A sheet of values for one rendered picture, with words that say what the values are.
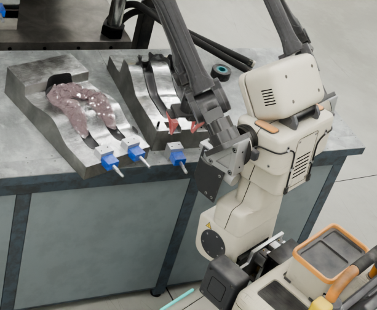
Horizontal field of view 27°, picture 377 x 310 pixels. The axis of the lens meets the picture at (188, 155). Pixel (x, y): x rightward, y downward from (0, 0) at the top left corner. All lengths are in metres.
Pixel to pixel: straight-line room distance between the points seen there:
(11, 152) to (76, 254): 0.54
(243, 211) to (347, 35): 3.48
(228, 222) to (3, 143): 0.77
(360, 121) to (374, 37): 1.19
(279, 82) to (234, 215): 0.48
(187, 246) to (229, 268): 0.70
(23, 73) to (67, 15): 0.70
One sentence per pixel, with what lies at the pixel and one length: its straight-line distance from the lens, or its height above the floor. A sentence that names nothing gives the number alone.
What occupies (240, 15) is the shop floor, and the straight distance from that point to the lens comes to 5.48.
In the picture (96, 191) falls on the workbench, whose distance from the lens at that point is 2.67.
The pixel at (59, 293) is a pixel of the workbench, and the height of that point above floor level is 0.13.
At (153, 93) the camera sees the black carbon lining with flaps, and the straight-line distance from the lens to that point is 2.79.
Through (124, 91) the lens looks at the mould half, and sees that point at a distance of 2.86.
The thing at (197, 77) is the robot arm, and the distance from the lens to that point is 2.12.
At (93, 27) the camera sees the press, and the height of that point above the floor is 0.78.
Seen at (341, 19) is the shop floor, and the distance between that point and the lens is 5.91.
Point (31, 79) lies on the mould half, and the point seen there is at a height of 0.91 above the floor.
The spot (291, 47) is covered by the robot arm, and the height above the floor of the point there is 1.29.
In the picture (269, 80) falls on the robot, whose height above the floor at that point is 1.36.
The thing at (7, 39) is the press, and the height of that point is 0.78.
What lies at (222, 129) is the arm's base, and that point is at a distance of 2.11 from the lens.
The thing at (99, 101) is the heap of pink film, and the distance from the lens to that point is 2.63.
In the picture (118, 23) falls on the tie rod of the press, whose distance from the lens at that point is 3.22.
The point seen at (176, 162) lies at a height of 0.83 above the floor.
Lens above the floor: 2.43
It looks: 37 degrees down
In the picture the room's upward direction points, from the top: 17 degrees clockwise
